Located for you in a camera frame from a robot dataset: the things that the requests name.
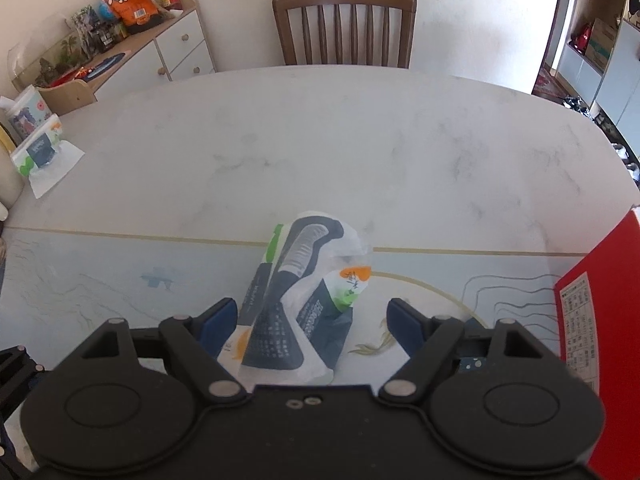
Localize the light blue printed table mat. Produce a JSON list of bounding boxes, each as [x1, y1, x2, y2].
[[0, 227, 591, 461]]

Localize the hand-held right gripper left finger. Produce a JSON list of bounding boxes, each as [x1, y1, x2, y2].
[[60, 297, 251, 402]]

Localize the dark jar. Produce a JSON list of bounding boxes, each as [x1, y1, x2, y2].
[[90, 22, 128, 53]]

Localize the brown cardboard box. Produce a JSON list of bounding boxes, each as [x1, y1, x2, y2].
[[585, 17, 621, 73]]

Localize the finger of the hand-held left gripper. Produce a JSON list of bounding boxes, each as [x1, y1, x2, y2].
[[0, 346, 48, 416]]

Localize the black white snack bag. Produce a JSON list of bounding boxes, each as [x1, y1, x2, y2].
[[217, 210, 373, 386]]

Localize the wooden tray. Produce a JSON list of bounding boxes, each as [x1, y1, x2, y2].
[[37, 77, 98, 116]]

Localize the clear glass tank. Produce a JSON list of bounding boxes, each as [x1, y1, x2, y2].
[[10, 15, 86, 92]]

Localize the grey wooden wall cabinet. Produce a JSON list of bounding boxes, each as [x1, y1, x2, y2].
[[532, 0, 640, 161]]

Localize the red cardboard box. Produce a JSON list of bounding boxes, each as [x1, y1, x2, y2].
[[554, 205, 640, 480]]

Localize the orange snack bag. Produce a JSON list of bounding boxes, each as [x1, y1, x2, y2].
[[94, 0, 163, 36]]

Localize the white wooden-topped sideboard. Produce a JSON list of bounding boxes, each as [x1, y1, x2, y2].
[[37, 0, 218, 106]]

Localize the white tissue sheet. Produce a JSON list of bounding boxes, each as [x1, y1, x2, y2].
[[27, 140, 86, 200]]

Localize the row of dark shoes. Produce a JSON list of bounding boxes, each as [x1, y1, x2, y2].
[[562, 95, 608, 121]]

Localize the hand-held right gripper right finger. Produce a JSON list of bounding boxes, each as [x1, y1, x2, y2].
[[378, 297, 569, 402]]

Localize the dark blue round mat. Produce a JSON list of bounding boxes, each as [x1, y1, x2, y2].
[[82, 52, 126, 81]]

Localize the white marble desktop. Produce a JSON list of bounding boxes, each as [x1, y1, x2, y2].
[[0, 66, 640, 461]]

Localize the green white tissue pack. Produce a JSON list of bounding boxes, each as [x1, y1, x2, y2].
[[11, 114, 66, 178]]

